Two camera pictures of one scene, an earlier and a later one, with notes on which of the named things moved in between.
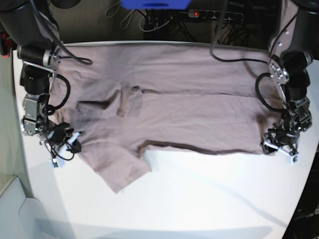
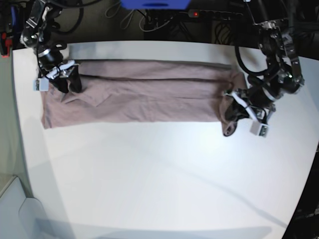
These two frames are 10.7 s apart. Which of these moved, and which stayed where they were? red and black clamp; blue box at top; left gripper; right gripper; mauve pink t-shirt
Moved: left gripper; right gripper; mauve pink t-shirt
Stayed: blue box at top; red and black clamp
